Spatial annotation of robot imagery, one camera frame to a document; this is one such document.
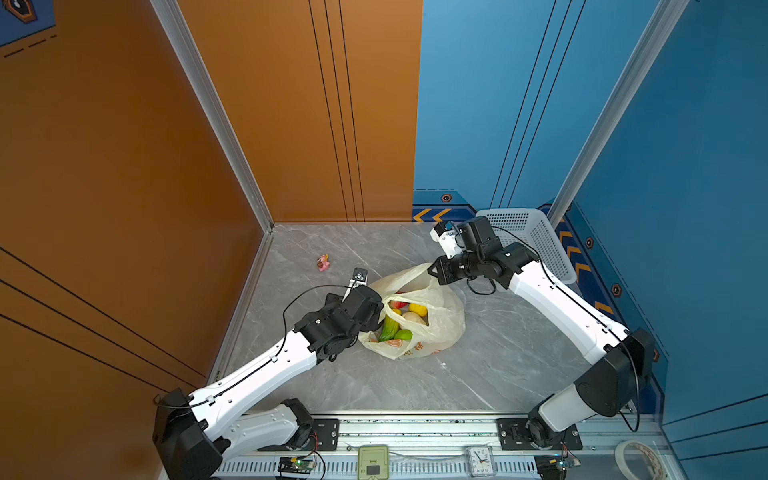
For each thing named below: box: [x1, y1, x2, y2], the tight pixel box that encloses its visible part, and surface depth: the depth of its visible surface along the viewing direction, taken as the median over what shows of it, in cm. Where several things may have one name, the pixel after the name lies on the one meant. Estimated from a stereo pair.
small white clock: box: [465, 446, 498, 477], surface depth 70 cm
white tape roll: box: [615, 440, 666, 480], surface depth 70 cm
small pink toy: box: [317, 253, 330, 272], surface depth 107 cm
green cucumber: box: [380, 315, 400, 342], surface depth 88 cm
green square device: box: [358, 445, 390, 480], surface depth 70 cm
